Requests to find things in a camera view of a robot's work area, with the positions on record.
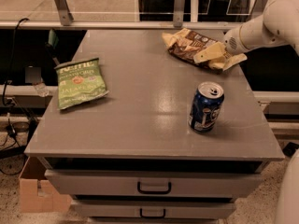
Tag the metal railing bracket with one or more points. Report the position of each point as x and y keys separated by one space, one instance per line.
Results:
x=178 y=13
x=65 y=15
x=260 y=2

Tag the cardboard box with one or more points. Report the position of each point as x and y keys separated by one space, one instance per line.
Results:
x=37 y=194

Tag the grey drawer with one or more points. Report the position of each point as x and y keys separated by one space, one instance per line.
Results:
x=153 y=209
x=153 y=184

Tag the clear plastic water bottle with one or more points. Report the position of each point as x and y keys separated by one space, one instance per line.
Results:
x=41 y=89

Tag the grey drawer cabinet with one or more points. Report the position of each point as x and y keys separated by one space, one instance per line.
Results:
x=142 y=123

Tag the blue soda can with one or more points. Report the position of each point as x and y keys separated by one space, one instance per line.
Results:
x=206 y=106

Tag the green jalapeno chip bag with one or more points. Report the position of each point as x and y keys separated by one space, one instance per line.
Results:
x=79 y=82

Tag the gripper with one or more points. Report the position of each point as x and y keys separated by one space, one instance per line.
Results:
x=232 y=44

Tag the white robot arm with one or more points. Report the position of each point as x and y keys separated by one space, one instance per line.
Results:
x=277 y=26

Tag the upper grey drawer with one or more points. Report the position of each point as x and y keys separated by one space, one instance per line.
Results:
x=153 y=184

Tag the left metal railing bracket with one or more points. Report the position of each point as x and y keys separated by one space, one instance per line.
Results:
x=65 y=15

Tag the right metal railing bracket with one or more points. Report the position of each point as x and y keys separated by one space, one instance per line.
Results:
x=260 y=2

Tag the middle metal railing bracket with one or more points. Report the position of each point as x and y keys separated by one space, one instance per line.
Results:
x=178 y=13

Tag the brown chip bag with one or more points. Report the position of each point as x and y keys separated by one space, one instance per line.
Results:
x=185 y=43

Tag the lower grey drawer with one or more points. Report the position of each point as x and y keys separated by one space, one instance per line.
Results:
x=153 y=209

